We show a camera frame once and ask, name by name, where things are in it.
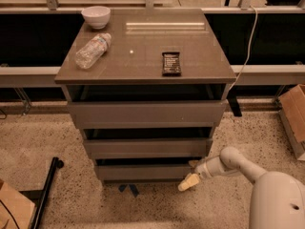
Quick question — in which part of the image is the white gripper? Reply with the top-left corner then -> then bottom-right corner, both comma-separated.
178,159 -> 212,192

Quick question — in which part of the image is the grey bottom drawer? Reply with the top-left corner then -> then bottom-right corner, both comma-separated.
94,164 -> 193,181

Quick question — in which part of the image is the grey drawer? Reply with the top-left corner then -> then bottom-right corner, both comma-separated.
83,138 -> 213,159
94,164 -> 193,181
68,101 -> 225,129

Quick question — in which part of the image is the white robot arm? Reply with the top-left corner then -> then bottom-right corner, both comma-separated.
178,147 -> 305,229

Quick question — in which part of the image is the grey middle drawer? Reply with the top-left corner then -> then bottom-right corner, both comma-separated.
83,138 -> 213,159

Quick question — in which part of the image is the grey top drawer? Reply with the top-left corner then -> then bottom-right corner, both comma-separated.
68,101 -> 225,129

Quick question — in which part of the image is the grey drawer cabinet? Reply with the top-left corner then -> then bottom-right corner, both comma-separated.
55,9 -> 235,183

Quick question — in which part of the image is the black snack bar packet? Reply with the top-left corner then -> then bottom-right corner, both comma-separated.
162,52 -> 182,76

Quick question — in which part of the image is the cardboard box right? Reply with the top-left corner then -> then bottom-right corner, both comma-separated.
279,84 -> 305,161

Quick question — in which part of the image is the cardboard box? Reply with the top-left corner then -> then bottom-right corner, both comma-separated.
279,84 -> 305,161
0,179 -> 35,229

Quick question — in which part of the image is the clear plastic water bottle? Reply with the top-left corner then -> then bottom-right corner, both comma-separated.
74,33 -> 112,70

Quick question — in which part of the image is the black metal stand leg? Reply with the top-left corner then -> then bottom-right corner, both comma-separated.
21,157 -> 64,229

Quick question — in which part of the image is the cardboard box bottom left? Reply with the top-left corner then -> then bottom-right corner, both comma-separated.
0,179 -> 35,229

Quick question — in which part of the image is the white ceramic bowl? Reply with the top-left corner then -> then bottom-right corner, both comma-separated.
81,6 -> 111,29

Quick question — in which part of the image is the white cable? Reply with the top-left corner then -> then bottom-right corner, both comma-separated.
227,5 -> 259,94

